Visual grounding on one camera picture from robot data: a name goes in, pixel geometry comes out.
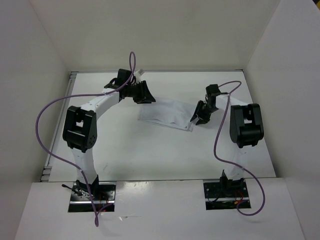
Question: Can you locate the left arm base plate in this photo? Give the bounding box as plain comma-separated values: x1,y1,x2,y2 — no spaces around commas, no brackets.
63,181,116,213

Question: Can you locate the aluminium table frame rail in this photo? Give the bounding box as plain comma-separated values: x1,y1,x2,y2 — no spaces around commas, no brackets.
40,71,78,183

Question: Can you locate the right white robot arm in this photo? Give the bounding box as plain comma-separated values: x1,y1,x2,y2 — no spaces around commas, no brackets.
190,92,264,180

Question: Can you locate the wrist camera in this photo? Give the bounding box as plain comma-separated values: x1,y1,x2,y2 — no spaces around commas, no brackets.
104,68,145,90
205,84,228,99

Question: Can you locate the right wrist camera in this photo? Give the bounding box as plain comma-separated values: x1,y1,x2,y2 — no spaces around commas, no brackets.
205,84,228,99

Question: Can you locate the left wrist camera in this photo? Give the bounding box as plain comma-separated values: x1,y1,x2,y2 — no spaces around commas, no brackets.
104,68,145,90

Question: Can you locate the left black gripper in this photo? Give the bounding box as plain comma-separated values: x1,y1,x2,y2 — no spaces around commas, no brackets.
125,80,156,104

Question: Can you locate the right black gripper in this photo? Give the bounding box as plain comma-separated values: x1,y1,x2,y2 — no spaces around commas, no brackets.
190,100,219,126

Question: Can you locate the white skirt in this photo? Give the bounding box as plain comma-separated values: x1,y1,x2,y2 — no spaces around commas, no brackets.
138,97,196,132

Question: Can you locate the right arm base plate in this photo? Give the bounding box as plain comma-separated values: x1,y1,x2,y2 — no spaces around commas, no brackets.
203,177,251,211

